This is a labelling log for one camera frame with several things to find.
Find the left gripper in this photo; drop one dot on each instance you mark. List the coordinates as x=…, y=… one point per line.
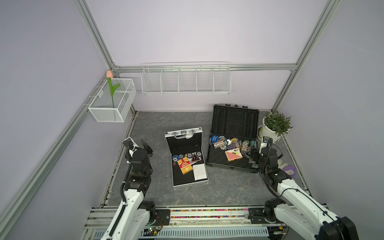
x=147, y=149

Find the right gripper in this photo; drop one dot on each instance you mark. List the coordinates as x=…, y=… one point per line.
x=275, y=152

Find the silver aluminium poker case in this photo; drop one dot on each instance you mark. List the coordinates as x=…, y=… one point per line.
x=182, y=142

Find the dark grey poker case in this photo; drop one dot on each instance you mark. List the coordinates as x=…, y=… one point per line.
x=233, y=125

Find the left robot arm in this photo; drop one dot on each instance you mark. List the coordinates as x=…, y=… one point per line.
x=133, y=212

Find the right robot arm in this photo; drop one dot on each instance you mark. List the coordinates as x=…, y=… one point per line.
x=297, y=209

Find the pile of poker chips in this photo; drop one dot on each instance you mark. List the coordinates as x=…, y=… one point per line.
x=247, y=148

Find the poker chips in silver case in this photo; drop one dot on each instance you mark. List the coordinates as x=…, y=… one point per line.
x=193, y=157

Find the white work glove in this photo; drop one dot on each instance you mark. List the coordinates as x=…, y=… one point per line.
x=281, y=164

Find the purple curved object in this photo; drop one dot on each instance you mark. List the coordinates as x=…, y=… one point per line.
x=291, y=171

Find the potted green plant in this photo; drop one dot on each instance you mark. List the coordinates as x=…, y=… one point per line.
x=274, y=126

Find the pink playing card box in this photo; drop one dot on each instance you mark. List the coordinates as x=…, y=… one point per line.
x=233, y=155

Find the red yellow card box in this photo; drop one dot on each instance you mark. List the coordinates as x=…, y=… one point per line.
x=185, y=165

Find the blue small blind button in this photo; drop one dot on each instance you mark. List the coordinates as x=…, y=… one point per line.
x=214, y=139

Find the white card deck box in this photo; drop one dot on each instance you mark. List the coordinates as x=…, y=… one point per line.
x=200, y=172

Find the artificial pink tulip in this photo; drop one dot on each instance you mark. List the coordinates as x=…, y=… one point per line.
x=112, y=87

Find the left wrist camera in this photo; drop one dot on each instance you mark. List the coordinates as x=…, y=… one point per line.
x=131, y=148

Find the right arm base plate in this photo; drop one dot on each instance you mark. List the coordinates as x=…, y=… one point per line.
x=261, y=216

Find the white mesh wall basket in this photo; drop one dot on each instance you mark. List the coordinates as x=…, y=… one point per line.
x=101, y=106

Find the aluminium front rail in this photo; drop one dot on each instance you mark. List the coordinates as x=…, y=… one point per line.
x=219, y=216

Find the white slotted cable duct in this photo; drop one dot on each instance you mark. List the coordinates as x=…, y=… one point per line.
x=204, y=233

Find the white wire wall shelf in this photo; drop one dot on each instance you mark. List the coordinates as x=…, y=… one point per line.
x=186, y=79

